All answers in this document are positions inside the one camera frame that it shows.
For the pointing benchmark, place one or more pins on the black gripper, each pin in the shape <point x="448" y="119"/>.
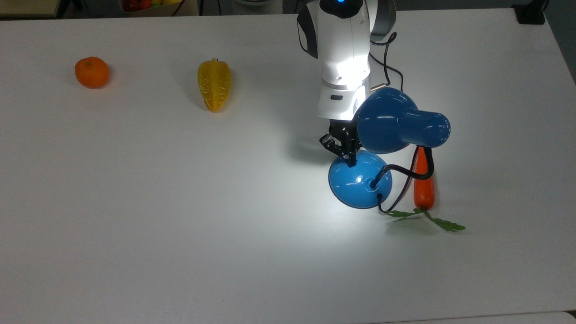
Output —
<point x="343" y="135"/>

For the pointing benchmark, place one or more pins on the blue desk lamp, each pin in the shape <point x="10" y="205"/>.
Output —
<point x="391" y="119"/>

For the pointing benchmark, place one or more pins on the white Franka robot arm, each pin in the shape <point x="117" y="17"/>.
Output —
<point x="344" y="58"/>

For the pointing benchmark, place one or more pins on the orange toy carrot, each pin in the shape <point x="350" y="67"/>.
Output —
<point x="424" y="189"/>

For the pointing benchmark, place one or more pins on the yellow toy starfruit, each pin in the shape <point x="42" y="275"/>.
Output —
<point x="214" y="85"/>

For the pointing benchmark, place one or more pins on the black corner clamp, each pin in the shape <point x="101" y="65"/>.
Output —
<point x="530" y="13"/>

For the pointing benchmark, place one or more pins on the basket of toy fruit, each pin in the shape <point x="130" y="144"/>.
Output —
<point x="150" y="5"/>

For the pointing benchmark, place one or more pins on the orange toy mandarin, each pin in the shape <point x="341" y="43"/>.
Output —
<point x="92" y="72"/>

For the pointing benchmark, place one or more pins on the wooden board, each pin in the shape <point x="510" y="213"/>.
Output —
<point x="27" y="6"/>

